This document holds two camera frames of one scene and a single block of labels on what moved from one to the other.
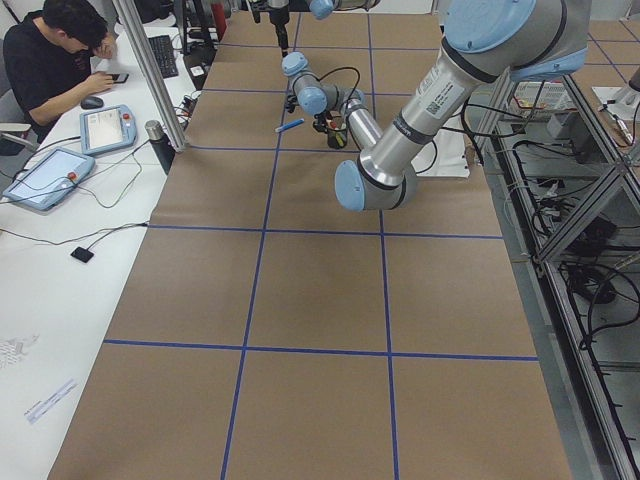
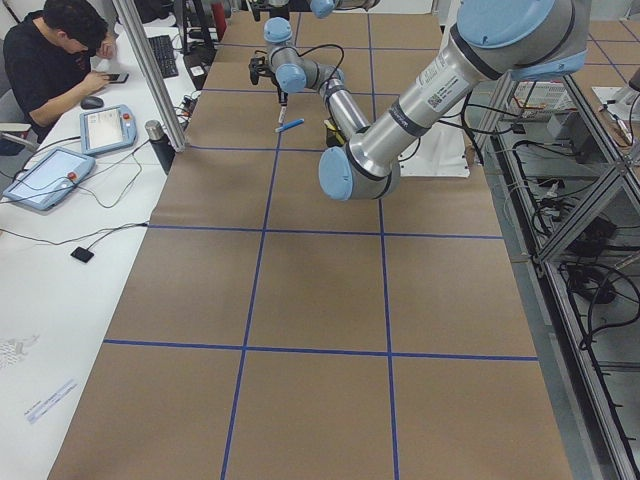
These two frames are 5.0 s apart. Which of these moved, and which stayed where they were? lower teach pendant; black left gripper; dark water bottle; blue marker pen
Moved: black left gripper
Stayed: blue marker pen; dark water bottle; lower teach pendant
